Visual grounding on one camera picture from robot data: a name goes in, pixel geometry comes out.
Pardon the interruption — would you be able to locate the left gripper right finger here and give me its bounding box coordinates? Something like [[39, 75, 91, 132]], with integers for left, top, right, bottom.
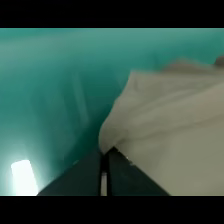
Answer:
[[107, 146, 170, 197]]

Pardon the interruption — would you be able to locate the beige garment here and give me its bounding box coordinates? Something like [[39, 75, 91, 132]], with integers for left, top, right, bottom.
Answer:
[[98, 55, 224, 197]]

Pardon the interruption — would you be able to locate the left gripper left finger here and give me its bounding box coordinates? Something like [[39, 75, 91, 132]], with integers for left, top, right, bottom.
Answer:
[[37, 148, 102, 197]]

